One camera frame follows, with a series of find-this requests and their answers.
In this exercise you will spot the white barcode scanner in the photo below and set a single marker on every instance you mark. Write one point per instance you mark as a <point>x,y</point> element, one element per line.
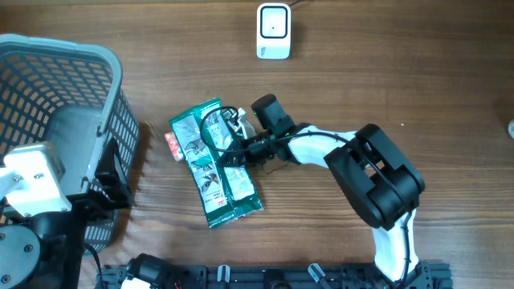
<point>273,30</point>

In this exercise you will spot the green 3M gloves package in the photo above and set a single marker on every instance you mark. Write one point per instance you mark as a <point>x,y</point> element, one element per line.
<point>202,134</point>

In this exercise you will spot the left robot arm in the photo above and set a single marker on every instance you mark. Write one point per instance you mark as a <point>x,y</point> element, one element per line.
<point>44,249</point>

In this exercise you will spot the green lidded jar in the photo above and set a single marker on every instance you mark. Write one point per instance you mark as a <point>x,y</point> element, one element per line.
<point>511,129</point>

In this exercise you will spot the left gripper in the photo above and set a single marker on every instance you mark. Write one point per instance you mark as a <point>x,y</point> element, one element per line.
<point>95,203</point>

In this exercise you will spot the grey plastic mesh basket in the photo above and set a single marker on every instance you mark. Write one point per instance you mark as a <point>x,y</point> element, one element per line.
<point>69,94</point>

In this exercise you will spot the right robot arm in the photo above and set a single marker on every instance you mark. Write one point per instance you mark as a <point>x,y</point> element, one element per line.
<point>379,182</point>

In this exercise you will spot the orange Kleenex tissue pack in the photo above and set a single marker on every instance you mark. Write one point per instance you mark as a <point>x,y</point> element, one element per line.
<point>174,146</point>

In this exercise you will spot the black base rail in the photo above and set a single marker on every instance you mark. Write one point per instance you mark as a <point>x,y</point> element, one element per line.
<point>346,276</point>

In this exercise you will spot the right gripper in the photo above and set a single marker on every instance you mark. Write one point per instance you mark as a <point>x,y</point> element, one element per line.
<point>240,159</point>

